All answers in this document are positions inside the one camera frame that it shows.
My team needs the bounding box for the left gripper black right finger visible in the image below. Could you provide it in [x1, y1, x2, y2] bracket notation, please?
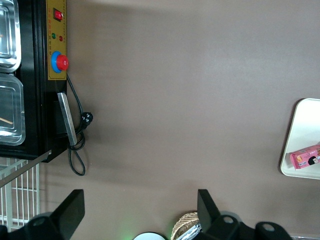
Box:
[197, 189, 293, 240]

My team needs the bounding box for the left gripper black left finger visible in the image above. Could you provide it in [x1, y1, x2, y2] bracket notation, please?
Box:
[7, 189, 86, 240]

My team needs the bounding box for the steel food container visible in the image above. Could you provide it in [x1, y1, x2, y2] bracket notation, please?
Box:
[0, 0, 22, 73]
[0, 73, 26, 147]

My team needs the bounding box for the white wire rack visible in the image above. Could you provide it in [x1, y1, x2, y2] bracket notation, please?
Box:
[0, 157, 41, 234]

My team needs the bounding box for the black sealing machine yellow panel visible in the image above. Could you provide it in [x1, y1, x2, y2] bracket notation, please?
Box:
[0, 0, 78, 188]

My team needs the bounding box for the light tan wicker basket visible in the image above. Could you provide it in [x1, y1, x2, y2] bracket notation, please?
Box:
[171, 211, 201, 240]

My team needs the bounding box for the black power cable with plug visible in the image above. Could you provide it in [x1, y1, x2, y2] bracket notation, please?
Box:
[65, 74, 95, 177]

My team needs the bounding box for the beige plastic serving tray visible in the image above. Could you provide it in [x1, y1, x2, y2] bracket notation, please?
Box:
[279, 98, 320, 180]

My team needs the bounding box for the pink snack packet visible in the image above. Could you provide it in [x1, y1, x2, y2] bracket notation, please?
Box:
[289, 144, 320, 172]

